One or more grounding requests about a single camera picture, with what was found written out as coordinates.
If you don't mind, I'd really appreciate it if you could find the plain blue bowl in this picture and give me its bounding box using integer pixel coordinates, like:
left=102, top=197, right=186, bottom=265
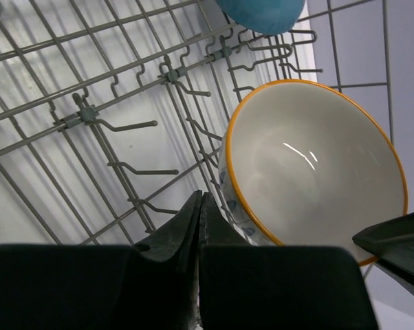
left=215, top=0, right=305, bottom=35

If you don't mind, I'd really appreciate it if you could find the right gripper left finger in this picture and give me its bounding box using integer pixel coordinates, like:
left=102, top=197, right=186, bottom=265
left=0, top=191, right=202, bottom=329

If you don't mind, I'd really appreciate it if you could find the grey wire dish rack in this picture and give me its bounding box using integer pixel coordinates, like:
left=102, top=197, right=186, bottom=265
left=0, top=0, right=414, bottom=276

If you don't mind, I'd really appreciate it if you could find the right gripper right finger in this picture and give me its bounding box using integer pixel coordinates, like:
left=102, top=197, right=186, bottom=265
left=199, top=192, right=378, bottom=329

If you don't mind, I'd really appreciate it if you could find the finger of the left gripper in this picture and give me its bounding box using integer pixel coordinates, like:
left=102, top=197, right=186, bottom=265
left=352, top=212, right=414, bottom=295

